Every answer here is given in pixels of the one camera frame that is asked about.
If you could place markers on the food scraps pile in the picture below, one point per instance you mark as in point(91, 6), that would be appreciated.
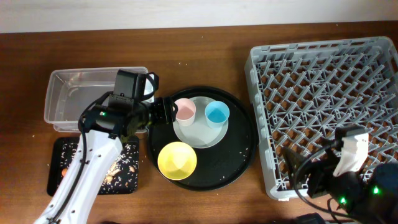
point(112, 172)

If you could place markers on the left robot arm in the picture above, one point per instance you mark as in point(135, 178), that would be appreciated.
point(104, 125)

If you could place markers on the black round tray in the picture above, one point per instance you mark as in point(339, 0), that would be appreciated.
point(220, 165)

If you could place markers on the orange carrot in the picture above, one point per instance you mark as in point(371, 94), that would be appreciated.
point(64, 172)

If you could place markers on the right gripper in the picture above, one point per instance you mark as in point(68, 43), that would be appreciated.
point(290, 165)

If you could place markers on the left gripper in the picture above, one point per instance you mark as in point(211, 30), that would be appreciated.
point(166, 111)

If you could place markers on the light grey plate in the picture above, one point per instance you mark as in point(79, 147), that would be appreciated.
point(199, 135)

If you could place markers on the yellow bowl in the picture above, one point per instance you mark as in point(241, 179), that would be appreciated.
point(177, 161)

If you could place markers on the clear plastic storage bin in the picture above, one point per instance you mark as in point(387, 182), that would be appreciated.
point(70, 92)

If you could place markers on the blue cup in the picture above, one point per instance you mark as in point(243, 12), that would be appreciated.
point(216, 114)

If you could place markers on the black rectangular tray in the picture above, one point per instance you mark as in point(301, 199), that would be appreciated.
point(123, 183)

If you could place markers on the pink cup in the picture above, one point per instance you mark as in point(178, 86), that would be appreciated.
point(186, 111)

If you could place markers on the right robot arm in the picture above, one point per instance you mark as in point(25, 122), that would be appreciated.
point(329, 180)

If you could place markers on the grey dishwasher rack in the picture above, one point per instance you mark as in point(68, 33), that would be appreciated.
point(301, 93)

